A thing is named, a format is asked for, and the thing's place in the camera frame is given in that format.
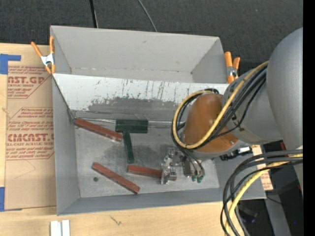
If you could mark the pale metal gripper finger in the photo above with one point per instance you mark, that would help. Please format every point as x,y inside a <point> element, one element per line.
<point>169,161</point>
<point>169,174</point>

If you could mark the red-brown block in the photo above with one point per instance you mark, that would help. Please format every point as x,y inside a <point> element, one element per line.
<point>144,171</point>
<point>98,129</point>
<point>115,178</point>

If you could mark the dark green flat block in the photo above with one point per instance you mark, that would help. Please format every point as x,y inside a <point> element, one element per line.
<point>128,147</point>
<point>131,126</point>

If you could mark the grey metal bin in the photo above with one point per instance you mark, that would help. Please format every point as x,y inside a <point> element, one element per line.
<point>137,58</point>

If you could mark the brown cardboard board red print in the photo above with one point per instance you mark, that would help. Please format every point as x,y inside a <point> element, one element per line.
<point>29,156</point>

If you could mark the black cylinder on white bracket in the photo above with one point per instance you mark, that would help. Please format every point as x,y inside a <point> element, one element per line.
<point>235,154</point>

